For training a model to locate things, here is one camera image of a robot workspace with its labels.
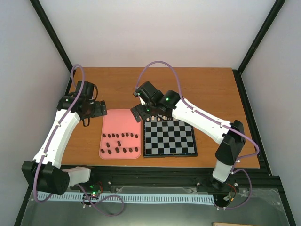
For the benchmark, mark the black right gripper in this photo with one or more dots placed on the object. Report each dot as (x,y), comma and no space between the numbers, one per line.
(142,114)

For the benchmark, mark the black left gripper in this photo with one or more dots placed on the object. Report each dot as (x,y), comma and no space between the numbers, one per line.
(104,112)

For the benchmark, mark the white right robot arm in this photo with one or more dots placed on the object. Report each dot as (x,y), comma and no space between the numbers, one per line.
(228,135)

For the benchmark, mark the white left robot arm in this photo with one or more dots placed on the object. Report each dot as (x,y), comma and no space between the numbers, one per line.
(44,172)

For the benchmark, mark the black grey chess board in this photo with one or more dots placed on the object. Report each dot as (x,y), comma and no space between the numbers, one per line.
(168,139)

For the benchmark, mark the green led circuit board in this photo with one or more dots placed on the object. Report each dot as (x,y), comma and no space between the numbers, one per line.
(97,189)

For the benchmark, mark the pink silicone tray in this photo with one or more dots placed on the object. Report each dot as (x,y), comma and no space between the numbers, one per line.
(118,121)

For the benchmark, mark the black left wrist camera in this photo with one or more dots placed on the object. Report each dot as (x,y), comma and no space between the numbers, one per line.
(89,90)

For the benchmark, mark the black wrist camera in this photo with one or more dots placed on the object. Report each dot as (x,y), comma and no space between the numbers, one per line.
(147,90)
(89,90)

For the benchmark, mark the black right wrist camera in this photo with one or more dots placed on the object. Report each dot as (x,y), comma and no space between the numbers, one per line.
(147,90)

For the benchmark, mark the light blue cable duct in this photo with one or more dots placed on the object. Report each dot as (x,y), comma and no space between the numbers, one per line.
(144,198)

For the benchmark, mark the black aluminium frame rail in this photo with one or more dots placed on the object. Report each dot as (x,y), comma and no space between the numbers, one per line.
(110,178)

